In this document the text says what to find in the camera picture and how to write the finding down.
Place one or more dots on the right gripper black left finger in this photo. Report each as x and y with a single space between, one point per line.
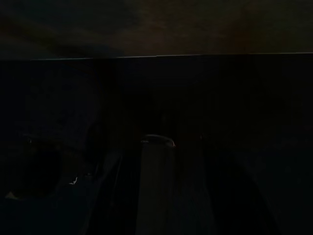
117 195

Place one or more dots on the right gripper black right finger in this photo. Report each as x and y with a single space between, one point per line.
220 195

